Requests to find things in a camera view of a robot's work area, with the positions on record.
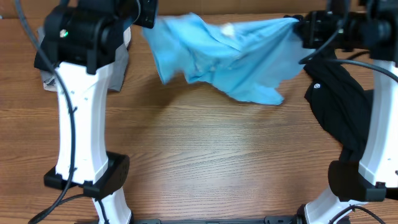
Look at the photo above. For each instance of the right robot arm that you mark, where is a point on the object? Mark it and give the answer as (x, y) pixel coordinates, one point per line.
(365, 44)

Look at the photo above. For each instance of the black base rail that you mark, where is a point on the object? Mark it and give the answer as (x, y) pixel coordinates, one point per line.
(211, 221)

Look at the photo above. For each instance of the black garment on right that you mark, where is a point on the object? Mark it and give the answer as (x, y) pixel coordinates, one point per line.
(341, 106)

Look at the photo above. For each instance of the light blue t-shirt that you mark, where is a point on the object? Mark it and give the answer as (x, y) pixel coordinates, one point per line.
(245, 60)

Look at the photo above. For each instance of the folded grey garment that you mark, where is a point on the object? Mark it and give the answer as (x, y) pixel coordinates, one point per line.
(119, 69)

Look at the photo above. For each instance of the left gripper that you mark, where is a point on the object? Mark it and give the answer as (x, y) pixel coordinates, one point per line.
(145, 17)

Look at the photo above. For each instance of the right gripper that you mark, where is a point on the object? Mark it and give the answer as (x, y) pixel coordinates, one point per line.
(316, 22)

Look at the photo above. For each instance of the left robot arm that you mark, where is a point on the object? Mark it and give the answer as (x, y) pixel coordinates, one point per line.
(79, 47)

